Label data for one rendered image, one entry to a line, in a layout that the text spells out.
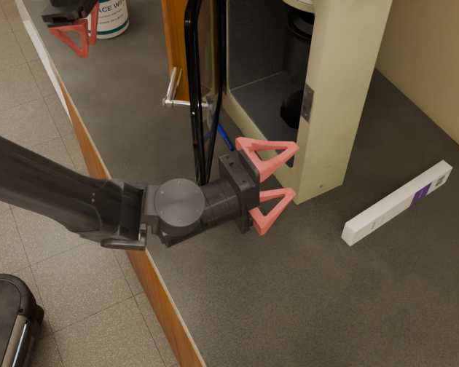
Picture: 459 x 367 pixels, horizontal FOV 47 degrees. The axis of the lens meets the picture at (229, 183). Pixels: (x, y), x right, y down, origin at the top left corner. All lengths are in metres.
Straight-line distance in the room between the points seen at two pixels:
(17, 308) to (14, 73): 1.51
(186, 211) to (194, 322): 0.36
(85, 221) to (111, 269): 1.48
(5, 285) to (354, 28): 1.43
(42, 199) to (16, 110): 2.24
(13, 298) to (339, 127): 1.25
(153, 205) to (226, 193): 0.12
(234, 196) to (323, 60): 0.25
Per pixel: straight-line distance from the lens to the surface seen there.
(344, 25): 0.78
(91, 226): 0.62
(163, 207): 0.59
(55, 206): 0.57
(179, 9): 1.09
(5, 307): 1.84
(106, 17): 1.42
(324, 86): 0.83
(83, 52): 1.00
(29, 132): 2.65
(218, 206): 0.67
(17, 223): 2.32
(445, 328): 0.98
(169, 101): 0.85
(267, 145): 0.68
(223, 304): 0.93
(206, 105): 0.84
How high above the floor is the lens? 1.78
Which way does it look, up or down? 52 degrees down
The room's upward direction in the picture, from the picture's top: straight up
